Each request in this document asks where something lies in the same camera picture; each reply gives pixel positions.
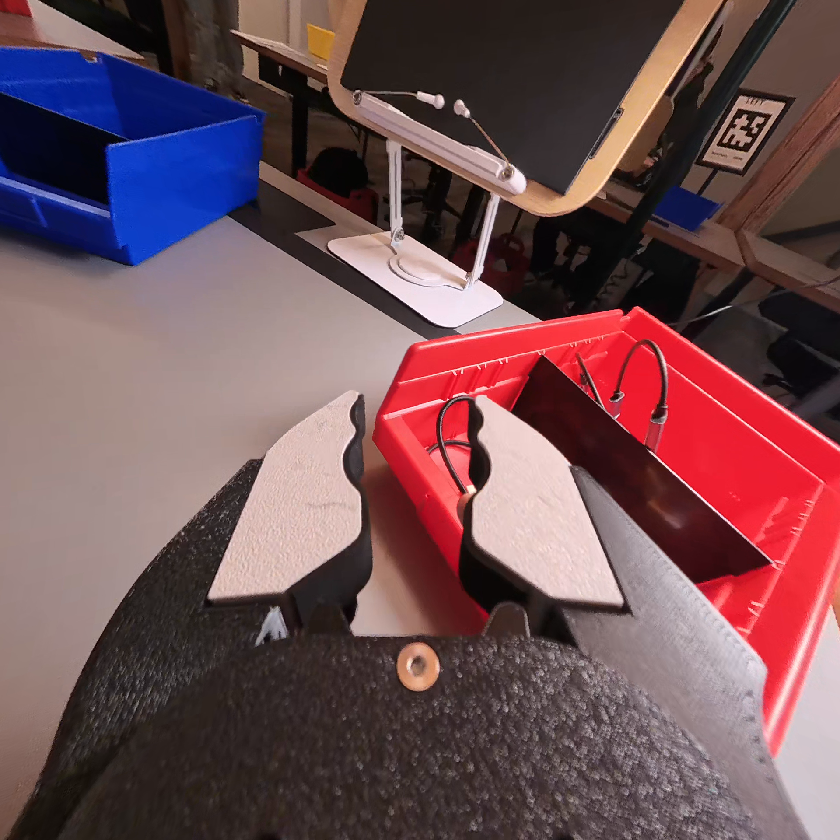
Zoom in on black hub cable grey plug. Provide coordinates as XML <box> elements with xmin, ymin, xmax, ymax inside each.
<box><xmin>607</xmin><ymin>339</ymin><xmax>672</xmax><ymax>455</ymax></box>

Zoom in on small blue bin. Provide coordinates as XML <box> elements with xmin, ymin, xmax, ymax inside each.
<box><xmin>653</xmin><ymin>185</ymin><xmax>723</xmax><ymax>232</ymax></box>

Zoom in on red plastic bin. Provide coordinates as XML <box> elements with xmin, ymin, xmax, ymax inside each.
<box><xmin>373</xmin><ymin>307</ymin><xmax>840</xmax><ymax>757</ymax></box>

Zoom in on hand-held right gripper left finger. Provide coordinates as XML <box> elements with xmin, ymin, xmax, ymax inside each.
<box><xmin>205</xmin><ymin>390</ymin><xmax>375</xmax><ymax>627</ymax></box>

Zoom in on red floor crate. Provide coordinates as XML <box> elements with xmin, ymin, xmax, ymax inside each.
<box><xmin>295</xmin><ymin>147</ymin><xmax>382</xmax><ymax>224</ymax></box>

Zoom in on blue plastic bin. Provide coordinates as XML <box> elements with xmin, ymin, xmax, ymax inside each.
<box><xmin>0</xmin><ymin>46</ymin><xmax>266</xmax><ymax>266</ymax></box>

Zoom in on white folding stand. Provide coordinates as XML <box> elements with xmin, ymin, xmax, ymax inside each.
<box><xmin>327</xmin><ymin>88</ymin><xmax>529</xmax><ymax>329</ymax></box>

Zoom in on black cable with gold plugs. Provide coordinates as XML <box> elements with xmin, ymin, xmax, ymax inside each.
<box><xmin>436</xmin><ymin>395</ymin><xmax>483</xmax><ymax>516</ymax></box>

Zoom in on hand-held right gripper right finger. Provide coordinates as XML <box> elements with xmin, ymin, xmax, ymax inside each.
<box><xmin>458</xmin><ymin>395</ymin><xmax>626</xmax><ymax>618</ymax></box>

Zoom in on wooden desk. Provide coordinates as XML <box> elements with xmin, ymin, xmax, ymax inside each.
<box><xmin>233</xmin><ymin>29</ymin><xmax>332</xmax><ymax>178</ymax></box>

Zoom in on black bin divider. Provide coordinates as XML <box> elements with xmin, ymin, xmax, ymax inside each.
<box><xmin>512</xmin><ymin>356</ymin><xmax>772</xmax><ymax>584</ymax></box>
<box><xmin>0</xmin><ymin>92</ymin><xmax>129</xmax><ymax>204</ymax></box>

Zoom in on thin black cable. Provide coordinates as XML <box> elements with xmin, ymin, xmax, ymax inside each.
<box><xmin>576</xmin><ymin>354</ymin><xmax>608</xmax><ymax>411</ymax></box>

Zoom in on light stand pole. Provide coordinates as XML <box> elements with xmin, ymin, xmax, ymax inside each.
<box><xmin>577</xmin><ymin>0</ymin><xmax>798</xmax><ymax>312</ymax></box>

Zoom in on framed marker sign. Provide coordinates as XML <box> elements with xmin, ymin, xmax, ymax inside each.
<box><xmin>696</xmin><ymin>87</ymin><xmax>796</xmax><ymax>177</ymax></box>

